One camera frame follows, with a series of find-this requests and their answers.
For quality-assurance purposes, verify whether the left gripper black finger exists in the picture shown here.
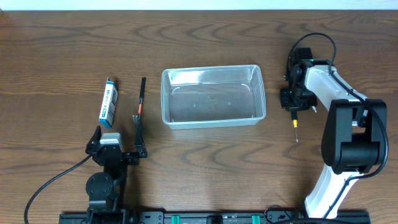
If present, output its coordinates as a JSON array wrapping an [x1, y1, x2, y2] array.
[[86, 126, 102, 152], [134, 119, 147, 158]]

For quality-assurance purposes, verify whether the slim black yellow screwdriver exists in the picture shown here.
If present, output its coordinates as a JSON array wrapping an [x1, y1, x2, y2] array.
[[291, 111, 299, 143]]

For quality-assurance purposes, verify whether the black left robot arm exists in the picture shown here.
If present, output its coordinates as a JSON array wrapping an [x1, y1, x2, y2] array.
[[85, 121, 147, 223]]

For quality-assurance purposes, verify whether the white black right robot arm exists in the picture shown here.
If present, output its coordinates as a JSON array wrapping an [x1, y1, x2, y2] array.
[[280, 48, 388, 219]]

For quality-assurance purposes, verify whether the clear plastic container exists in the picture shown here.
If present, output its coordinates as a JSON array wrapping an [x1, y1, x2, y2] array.
[[161, 65, 266, 129]]

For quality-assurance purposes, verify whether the small black red hammer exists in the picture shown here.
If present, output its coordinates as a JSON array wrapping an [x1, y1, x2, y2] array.
[[132, 77, 147, 147]]

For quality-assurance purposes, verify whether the blue white screwdriver box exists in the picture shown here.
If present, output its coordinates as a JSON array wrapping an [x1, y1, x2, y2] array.
[[98, 78, 118, 128]]

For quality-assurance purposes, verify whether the black mounting rail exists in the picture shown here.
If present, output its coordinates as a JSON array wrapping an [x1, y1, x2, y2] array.
[[58, 210, 371, 224]]

